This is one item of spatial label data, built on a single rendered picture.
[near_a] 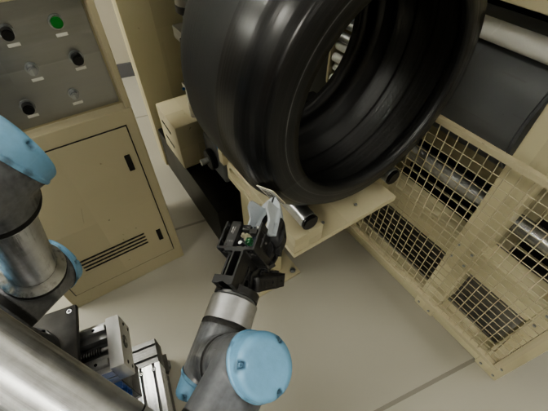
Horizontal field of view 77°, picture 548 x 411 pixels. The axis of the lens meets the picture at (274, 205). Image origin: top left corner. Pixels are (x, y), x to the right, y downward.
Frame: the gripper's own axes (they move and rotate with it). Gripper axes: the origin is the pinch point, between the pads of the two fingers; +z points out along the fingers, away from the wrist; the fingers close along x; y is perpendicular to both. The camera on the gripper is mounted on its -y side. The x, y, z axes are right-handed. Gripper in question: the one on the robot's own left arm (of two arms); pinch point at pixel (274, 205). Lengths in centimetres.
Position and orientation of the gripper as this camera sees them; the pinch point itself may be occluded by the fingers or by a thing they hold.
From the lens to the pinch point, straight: 66.6
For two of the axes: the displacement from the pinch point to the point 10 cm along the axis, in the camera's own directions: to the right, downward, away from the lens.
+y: -3.6, -6.0, -7.2
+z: 2.7, -8.0, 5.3
